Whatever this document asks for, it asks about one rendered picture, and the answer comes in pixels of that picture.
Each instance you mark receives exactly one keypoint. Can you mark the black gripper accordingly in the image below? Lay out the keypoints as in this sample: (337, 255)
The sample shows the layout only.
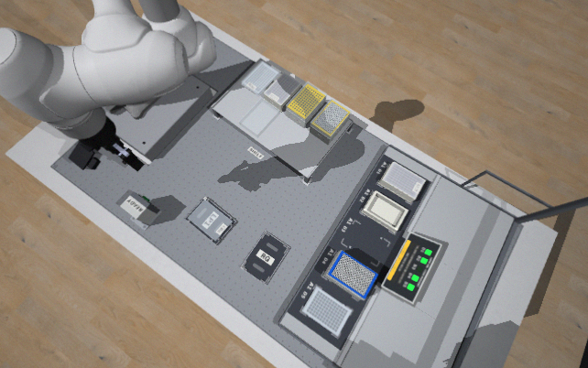
(107, 139)

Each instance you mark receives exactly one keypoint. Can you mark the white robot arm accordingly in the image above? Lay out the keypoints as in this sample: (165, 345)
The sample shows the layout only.
(123, 62)

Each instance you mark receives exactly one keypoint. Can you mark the white one-well reservoir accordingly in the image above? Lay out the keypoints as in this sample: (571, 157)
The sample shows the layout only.
(384, 211)

